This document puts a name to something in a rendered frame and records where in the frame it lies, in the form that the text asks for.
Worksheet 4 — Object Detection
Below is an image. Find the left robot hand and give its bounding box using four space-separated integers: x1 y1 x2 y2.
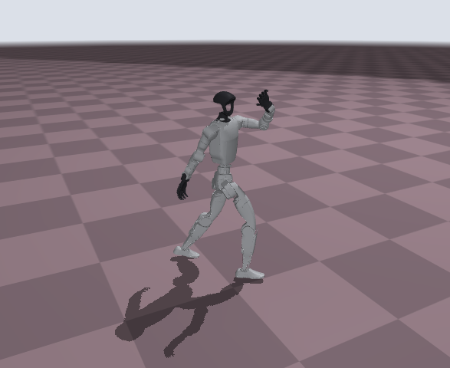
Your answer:
257 90 274 113

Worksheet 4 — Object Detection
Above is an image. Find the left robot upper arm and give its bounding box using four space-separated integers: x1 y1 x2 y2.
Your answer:
233 115 269 130

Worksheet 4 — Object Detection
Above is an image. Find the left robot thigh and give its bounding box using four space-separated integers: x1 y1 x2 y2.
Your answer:
199 177 227 226

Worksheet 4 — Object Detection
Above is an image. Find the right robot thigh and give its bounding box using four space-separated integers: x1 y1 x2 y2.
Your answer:
221 180 256 234

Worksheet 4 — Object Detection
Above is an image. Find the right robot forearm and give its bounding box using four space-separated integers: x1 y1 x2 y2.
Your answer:
182 151 199 180

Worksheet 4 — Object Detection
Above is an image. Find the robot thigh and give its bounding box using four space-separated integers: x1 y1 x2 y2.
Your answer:
199 177 227 226
221 180 256 234

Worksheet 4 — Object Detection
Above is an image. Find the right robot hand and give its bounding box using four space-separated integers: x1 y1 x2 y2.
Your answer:
177 173 189 200

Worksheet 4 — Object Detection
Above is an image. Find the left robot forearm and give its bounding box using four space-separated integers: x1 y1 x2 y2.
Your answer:
262 105 275 123

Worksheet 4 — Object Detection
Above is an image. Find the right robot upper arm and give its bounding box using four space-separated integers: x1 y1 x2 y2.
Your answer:
194 124 220 162

